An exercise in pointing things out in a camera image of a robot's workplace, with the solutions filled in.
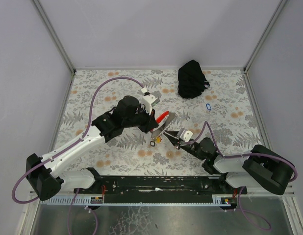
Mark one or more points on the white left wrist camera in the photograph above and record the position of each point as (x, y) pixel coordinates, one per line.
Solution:
(149, 101)

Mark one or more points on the black folded cloth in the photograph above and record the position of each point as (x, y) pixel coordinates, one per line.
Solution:
(191, 80)

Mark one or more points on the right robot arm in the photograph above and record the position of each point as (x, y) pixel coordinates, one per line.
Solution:
(259, 167)

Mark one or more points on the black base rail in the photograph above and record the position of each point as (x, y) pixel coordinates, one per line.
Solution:
(116, 185)

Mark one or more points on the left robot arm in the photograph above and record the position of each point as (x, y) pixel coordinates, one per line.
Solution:
(47, 174)

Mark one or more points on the red-handled metal key organizer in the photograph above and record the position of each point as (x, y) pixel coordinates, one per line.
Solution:
(164, 120)

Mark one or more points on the blue key tag with key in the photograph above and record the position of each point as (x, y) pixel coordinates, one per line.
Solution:
(208, 108)

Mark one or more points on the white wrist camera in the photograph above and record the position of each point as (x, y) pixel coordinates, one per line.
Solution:
(184, 135)
(149, 101)

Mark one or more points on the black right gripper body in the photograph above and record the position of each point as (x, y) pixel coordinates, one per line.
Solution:
(180, 142)

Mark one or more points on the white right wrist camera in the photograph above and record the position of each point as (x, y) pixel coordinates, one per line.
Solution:
(184, 135)

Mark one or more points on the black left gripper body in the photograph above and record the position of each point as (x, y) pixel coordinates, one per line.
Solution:
(150, 122)

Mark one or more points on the white slotted cable duct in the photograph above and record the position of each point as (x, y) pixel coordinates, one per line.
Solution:
(142, 198)

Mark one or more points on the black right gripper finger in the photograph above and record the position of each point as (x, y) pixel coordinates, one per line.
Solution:
(175, 141)
(172, 135)

